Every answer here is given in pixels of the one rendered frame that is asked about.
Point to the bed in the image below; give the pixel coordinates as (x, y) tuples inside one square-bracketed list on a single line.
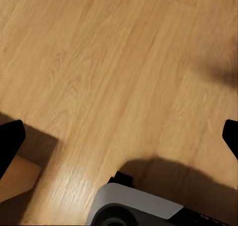
[(20, 176)]

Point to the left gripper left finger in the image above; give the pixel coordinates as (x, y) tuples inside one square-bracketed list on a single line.
[(12, 136)]

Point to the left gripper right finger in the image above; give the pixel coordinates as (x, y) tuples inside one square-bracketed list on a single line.
[(230, 135)]

